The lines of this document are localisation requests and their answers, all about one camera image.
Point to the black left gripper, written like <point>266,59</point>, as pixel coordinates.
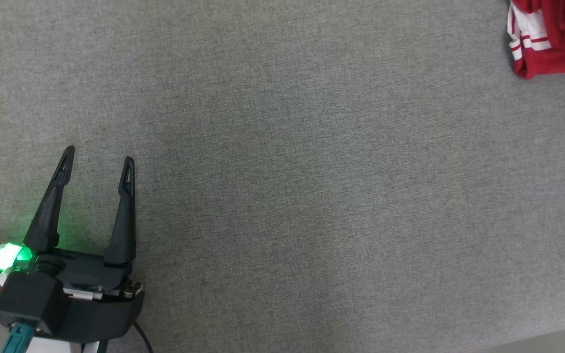
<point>101,314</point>

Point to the red jersey with black number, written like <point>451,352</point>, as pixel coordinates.
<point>557,49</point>

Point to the grey fabric sofa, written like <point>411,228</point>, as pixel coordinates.
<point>312,196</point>

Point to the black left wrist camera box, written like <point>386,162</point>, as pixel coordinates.
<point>27,301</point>

